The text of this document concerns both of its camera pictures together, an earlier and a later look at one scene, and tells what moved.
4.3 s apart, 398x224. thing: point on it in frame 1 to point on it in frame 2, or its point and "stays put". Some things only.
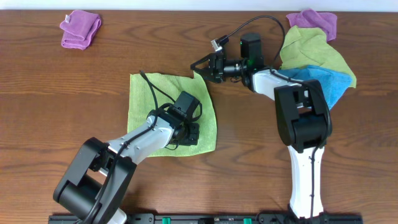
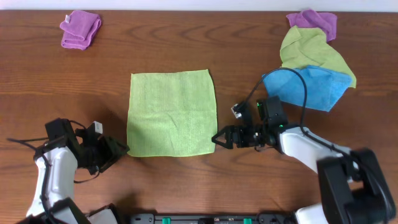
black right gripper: [217, 71] to [231, 131]
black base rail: [216, 218] stays put
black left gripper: [194, 140] to [111, 151]
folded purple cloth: [79, 28] stays put
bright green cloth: [147, 92] stays put
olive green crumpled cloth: [303, 46] stays put
